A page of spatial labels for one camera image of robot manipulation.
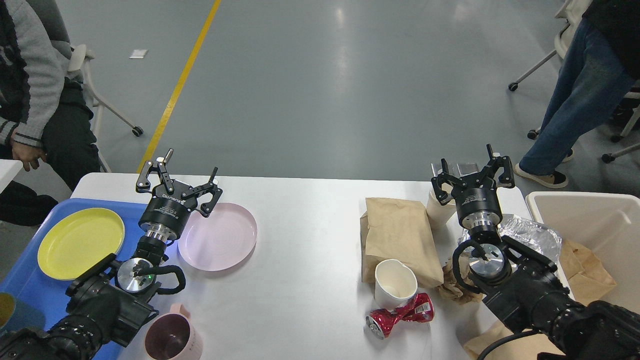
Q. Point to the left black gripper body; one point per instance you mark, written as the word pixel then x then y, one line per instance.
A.
pixel 169 210

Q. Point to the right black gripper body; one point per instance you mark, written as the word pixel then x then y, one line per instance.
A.
pixel 478 206

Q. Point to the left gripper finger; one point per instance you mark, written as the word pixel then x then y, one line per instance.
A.
pixel 158 167
pixel 191 196

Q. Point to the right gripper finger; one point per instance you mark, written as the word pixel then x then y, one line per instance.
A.
pixel 446 187
pixel 497 173

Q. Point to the pink plate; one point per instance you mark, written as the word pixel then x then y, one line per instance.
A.
pixel 221 240

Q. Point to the pink mug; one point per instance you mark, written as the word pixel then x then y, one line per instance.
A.
pixel 172 336

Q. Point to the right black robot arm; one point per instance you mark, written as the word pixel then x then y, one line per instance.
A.
pixel 519 284

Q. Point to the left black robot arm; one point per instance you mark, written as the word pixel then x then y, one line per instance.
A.
pixel 110 302

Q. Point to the metal floor plates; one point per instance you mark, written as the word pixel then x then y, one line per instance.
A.
pixel 455 169

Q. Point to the white paper cup back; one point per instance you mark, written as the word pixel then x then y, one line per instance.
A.
pixel 437 214

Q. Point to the white paper cup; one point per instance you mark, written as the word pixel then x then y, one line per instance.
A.
pixel 437 214
pixel 395 284

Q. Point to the crumpled aluminium foil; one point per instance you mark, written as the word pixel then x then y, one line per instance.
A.
pixel 537 236

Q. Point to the large brown paper bag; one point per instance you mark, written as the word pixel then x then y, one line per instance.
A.
pixel 399 229

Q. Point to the crumpled brown paper ball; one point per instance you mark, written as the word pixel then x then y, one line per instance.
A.
pixel 451 290

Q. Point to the white plastic bin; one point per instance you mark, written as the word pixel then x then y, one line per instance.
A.
pixel 605 223

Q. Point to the white paper cup front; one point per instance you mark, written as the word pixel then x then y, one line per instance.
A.
pixel 395 284

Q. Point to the seated person grey sweater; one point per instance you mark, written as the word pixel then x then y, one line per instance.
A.
pixel 44 116

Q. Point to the brown paper bag in bin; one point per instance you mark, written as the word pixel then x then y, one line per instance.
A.
pixel 587 278

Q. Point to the standing person blue jeans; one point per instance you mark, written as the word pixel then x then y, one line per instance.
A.
pixel 601 65

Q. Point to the white side table corner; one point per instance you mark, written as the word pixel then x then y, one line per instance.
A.
pixel 9 168

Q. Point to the white chair left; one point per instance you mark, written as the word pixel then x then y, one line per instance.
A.
pixel 79 68

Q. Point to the white chair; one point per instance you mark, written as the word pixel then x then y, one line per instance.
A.
pixel 572 11
pixel 79 68

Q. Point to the blue plastic tray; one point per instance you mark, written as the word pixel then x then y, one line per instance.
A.
pixel 29 284

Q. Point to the crushed red soda can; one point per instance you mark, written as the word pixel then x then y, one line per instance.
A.
pixel 419 309

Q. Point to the white chair right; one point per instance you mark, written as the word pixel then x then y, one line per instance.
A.
pixel 572 11

